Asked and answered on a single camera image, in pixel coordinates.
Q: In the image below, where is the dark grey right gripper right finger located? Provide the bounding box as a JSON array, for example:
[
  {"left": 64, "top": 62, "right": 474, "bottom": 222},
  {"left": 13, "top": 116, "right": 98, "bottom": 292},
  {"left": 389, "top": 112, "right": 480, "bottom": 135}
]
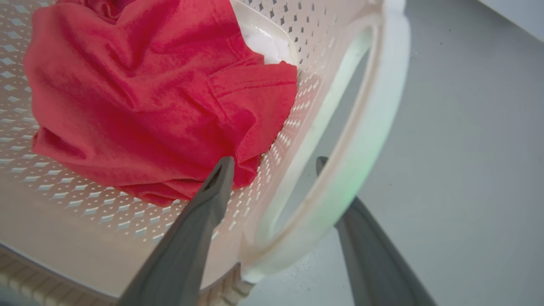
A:
[{"left": 316, "top": 156, "right": 437, "bottom": 306}]

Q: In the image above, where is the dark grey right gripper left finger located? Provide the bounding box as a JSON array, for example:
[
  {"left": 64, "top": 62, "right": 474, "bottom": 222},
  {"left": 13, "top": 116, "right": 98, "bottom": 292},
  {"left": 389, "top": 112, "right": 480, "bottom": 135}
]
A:
[{"left": 118, "top": 156, "right": 235, "bottom": 306}]

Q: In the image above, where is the red cloth garment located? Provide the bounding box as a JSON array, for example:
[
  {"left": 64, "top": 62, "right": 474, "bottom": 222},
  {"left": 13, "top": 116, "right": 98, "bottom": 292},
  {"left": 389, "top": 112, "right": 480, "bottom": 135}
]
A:
[{"left": 23, "top": 0, "right": 298, "bottom": 207}]

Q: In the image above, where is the white perforated plastic laundry basket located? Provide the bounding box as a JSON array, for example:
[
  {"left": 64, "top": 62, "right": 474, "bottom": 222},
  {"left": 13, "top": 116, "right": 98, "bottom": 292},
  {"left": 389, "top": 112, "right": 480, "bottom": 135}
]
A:
[{"left": 0, "top": 0, "right": 411, "bottom": 306}]

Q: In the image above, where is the white cloth garment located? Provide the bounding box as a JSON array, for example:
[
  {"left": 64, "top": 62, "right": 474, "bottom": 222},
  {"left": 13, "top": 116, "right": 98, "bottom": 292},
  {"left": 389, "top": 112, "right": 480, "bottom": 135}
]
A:
[{"left": 241, "top": 26, "right": 295, "bottom": 65}]

